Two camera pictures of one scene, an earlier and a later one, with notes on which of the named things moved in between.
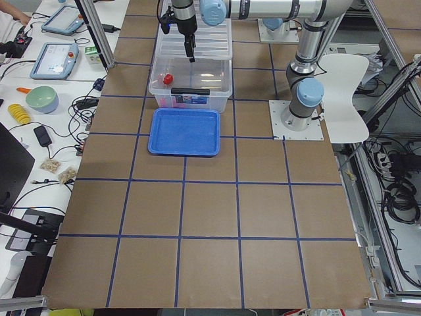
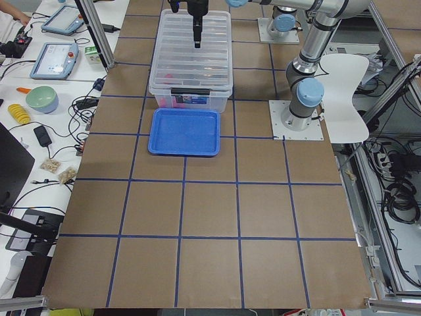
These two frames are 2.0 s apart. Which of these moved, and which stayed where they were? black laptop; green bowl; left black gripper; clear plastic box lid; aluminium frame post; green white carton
Moved: clear plastic box lid; left black gripper
Stayed: black laptop; green bowl; aluminium frame post; green white carton
